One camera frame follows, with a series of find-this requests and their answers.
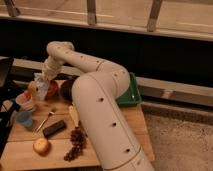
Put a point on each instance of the red yellow apple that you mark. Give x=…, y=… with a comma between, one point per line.
x=41, y=146

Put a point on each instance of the red bowl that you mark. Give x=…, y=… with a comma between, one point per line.
x=53, y=89

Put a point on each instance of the purple bowl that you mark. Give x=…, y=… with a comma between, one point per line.
x=66, y=89

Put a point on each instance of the blue plastic cup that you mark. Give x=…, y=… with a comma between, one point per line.
x=24, y=118

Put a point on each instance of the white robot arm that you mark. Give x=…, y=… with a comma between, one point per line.
x=94, y=94

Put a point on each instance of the green plastic tray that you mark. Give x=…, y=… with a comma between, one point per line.
x=131, y=97

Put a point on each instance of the wooden cutting board table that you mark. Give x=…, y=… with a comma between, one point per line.
x=18, y=155

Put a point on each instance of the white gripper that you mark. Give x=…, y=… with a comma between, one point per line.
x=51, y=68

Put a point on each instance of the bunch of dark grapes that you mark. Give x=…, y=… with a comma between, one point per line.
x=78, y=141

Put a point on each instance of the black equipment at left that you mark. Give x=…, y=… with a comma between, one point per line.
x=8, y=92

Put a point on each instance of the light blue towel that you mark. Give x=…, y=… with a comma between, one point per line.
x=42, y=85

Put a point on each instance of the white cup with red item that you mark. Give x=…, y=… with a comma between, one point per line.
x=25, y=101

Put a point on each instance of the metal spoon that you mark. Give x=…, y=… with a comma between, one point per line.
x=51, y=112

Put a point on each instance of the black rectangular block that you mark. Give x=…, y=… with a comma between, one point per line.
x=54, y=128

